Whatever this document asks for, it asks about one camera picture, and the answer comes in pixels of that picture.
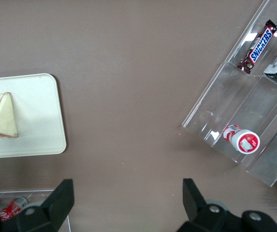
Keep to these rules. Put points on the Snickers chocolate bar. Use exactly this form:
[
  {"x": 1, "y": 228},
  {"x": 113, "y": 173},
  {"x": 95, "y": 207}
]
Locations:
[{"x": 259, "y": 46}]

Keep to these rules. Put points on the triangular sandwich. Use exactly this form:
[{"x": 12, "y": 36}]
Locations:
[{"x": 4, "y": 118}]

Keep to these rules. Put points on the clear acrylic stepped display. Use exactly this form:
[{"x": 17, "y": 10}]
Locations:
[{"x": 225, "y": 96}]

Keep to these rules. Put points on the red white yogurt drink bottle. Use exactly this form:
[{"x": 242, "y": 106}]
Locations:
[{"x": 244, "y": 141}]

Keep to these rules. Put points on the clear acrylic bottle rack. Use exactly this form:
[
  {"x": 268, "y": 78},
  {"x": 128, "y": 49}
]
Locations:
[{"x": 5, "y": 193}]

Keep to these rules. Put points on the red cola bottle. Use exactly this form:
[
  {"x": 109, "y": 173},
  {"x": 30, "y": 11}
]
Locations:
[{"x": 10, "y": 209}]

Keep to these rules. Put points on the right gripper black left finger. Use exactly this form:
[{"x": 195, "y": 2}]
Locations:
[{"x": 54, "y": 207}]

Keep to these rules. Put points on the cream plastic tray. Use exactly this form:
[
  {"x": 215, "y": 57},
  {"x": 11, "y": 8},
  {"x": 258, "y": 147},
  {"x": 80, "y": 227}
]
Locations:
[{"x": 39, "y": 116}]

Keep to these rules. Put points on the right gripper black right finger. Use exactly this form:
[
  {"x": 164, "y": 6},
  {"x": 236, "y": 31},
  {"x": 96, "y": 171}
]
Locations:
[{"x": 201, "y": 215}]

